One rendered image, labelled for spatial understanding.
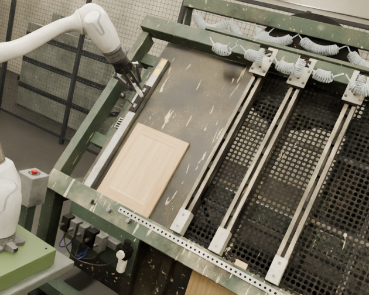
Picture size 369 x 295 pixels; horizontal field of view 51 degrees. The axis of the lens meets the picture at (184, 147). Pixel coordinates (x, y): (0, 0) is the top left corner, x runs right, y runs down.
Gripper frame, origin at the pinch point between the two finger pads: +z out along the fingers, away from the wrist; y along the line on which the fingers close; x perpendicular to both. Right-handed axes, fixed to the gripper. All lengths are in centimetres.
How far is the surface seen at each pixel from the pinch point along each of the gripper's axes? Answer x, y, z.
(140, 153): 16, -22, 54
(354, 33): 39, 130, 66
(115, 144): 27, -34, 48
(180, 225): -37, -14, 61
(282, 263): -73, 24, 71
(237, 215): -44, 15, 64
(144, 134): 26, -15, 51
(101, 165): 18, -46, 50
